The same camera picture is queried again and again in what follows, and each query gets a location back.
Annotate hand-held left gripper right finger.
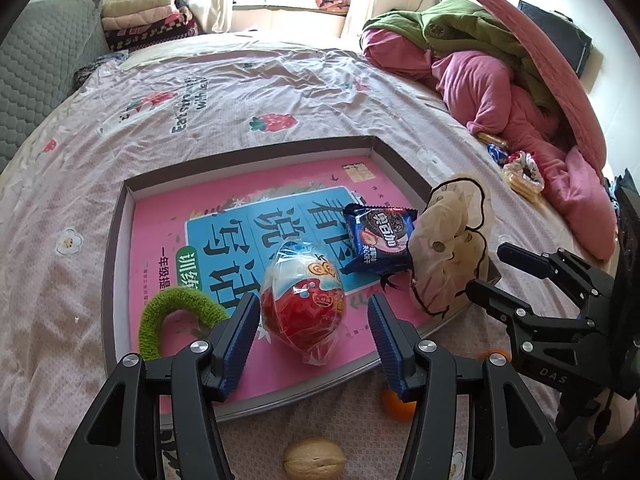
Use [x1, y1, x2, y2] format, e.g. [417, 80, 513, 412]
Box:
[366, 294, 573, 480]

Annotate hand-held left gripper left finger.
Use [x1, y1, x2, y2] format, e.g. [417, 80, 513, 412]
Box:
[55, 294, 262, 480]

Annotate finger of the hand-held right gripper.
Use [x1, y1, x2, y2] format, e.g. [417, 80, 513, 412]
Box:
[497, 242, 617, 319]
[465, 279, 601, 357]

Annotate toy egg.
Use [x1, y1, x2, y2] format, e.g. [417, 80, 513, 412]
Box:
[259, 240, 348, 367]

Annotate green fuzzy hair tie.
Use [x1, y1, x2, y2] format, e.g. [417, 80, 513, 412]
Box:
[138, 291, 231, 361]

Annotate beige scrunchie with black trim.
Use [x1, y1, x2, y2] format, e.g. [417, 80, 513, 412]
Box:
[407, 172, 496, 318]

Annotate blue snack packet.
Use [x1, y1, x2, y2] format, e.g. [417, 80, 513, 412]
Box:
[340, 202, 418, 275]

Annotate grey cardboard tray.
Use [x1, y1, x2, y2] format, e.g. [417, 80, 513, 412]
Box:
[101, 136, 503, 423]

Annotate large cookie packet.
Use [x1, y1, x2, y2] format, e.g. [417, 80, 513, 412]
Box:
[505, 170, 544, 202]

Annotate yellow wafer snack packets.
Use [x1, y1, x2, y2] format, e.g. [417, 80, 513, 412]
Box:
[502, 151, 544, 181]

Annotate walnut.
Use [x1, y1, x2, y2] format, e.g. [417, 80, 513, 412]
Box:
[283, 437, 347, 480]

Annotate pink and blue book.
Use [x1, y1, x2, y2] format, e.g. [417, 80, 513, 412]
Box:
[127, 156, 441, 403]

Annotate pink fleece garment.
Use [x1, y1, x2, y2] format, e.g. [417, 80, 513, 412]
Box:
[361, 27, 618, 261]

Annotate black bag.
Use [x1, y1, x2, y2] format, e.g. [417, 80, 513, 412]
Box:
[517, 0, 594, 79]

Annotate printed pink bed sheet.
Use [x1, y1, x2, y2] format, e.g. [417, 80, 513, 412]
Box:
[0, 27, 617, 480]

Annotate green jacket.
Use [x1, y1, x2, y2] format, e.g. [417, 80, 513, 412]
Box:
[362, 0, 566, 111]

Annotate dark patterned cloth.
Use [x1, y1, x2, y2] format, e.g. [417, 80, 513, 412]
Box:
[75, 50, 131, 86]

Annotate folded blankets stack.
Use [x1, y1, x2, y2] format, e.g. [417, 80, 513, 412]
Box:
[102, 7, 201, 53]

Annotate grey quilted pillow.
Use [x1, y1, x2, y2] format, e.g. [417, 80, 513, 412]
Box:
[0, 0, 111, 171]

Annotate cream folded blanket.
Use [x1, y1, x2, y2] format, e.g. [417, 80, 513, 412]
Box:
[102, 0, 178, 31]

